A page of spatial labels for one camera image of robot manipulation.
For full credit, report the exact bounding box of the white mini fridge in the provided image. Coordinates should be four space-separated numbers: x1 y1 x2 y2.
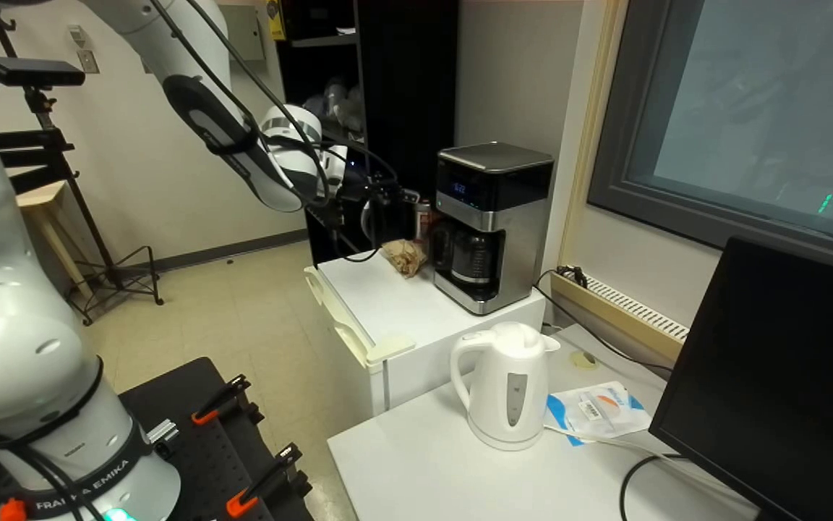
304 259 543 421

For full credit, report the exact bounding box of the black camera on tripod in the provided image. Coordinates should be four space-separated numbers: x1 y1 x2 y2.
0 8 167 327

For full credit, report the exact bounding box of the black silver coffee maker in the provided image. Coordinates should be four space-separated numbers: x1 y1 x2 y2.
432 141 553 317

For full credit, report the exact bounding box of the white electric kettle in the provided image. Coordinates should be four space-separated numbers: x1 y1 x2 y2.
452 321 559 453

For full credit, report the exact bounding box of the white desk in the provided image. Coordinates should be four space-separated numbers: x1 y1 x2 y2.
325 327 761 521

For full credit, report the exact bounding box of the blue white packet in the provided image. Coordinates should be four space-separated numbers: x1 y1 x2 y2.
547 382 650 445

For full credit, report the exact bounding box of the black monitor cable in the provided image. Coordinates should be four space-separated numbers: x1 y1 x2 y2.
617 453 673 521

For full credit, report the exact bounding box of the black shelving unit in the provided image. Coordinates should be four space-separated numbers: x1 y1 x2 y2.
273 0 462 269

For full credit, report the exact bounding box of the black computer monitor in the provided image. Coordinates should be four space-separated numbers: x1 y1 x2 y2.
650 237 833 521

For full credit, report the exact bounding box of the wooden stool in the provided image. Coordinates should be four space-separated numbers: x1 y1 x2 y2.
18 182 93 299

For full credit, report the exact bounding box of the crumpled brown paper bag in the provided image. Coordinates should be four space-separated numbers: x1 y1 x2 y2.
382 241 427 278

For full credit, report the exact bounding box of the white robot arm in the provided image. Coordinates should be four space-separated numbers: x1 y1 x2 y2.
0 0 388 521

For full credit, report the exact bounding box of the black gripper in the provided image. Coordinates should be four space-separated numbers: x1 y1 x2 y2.
314 144 408 246

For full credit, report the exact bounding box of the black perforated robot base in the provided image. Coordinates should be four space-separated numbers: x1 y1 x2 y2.
0 356 314 521

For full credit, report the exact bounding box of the black orange clamp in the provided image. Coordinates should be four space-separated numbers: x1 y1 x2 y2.
190 374 248 425
223 444 301 521

